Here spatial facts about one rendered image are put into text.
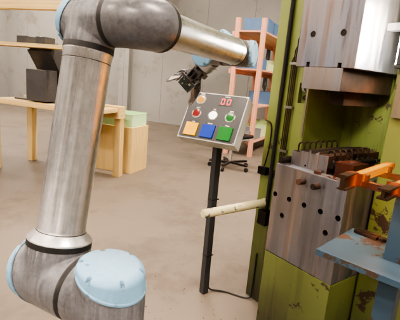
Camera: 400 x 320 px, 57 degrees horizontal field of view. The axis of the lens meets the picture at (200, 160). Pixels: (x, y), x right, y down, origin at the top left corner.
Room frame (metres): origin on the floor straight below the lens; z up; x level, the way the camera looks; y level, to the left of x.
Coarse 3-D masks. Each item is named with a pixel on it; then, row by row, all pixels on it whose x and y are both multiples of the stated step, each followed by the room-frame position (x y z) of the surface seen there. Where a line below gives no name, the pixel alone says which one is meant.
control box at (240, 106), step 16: (208, 96) 2.06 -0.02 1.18; (224, 96) 2.02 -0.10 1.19; (192, 112) 2.04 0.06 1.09; (208, 112) 2.00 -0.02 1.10; (224, 112) 1.97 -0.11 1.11; (240, 112) 1.93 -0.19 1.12; (240, 128) 1.89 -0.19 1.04; (208, 144) 1.95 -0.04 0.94; (224, 144) 1.87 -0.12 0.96; (240, 144) 1.91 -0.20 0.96
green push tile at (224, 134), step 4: (220, 128) 1.91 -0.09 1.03; (224, 128) 1.90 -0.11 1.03; (228, 128) 1.90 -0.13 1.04; (232, 128) 1.89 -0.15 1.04; (220, 132) 1.90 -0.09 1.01; (224, 132) 1.89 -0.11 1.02; (228, 132) 1.88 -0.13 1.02; (220, 136) 1.89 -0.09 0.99; (224, 136) 1.88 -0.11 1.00; (228, 136) 1.87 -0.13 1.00; (224, 140) 1.87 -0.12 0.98; (228, 140) 1.86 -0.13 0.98
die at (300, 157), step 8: (296, 152) 1.72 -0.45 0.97; (304, 152) 1.68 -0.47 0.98; (320, 152) 1.62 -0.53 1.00; (336, 152) 1.69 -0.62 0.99; (344, 152) 1.72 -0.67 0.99; (360, 152) 1.76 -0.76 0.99; (376, 152) 1.82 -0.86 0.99; (296, 160) 1.71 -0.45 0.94; (304, 160) 1.68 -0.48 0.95; (312, 160) 1.64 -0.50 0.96; (320, 160) 1.61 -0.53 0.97; (328, 160) 1.58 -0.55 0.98; (336, 160) 1.61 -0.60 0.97; (344, 160) 1.65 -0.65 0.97; (312, 168) 1.64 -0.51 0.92; (320, 168) 1.61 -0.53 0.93; (328, 168) 1.59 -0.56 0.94
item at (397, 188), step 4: (388, 184) 0.97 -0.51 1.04; (392, 184) 0.97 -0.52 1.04; (396, 184) 0.98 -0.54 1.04; (380, 188) 0.92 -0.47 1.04; (384, 188) 0.92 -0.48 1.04; (388, 188) 0.93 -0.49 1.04; (392, 188) 0.93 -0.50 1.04; (396, 188) 0.95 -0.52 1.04; (384, 192) 0.91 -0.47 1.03; (388, 192) 0.93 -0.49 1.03; (392, 192) 0.96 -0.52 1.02; (396, 192) 0.98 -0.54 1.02; (380, 196) 0.92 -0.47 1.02; (384, 196) 0.91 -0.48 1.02; (388, 196) 0.93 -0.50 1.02; (392, 196) 0.94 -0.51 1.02; (396, 196) 0.96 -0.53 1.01; (384, 200) 0.91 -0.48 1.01; (388, 200) 0.91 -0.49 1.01
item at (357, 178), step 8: (368, 168) 1.18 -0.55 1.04; (376, 168) 1.19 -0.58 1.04; (384, 168) 1.23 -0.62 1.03; (344, 176) 1.00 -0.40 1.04; (352, 176) 1.04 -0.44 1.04; (360, 176) 1.05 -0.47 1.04; (376, 176) 1.18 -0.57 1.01; (344, 184) 1.00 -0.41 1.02; (352, 184) 1.05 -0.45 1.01; (360, 184) 1.05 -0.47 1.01
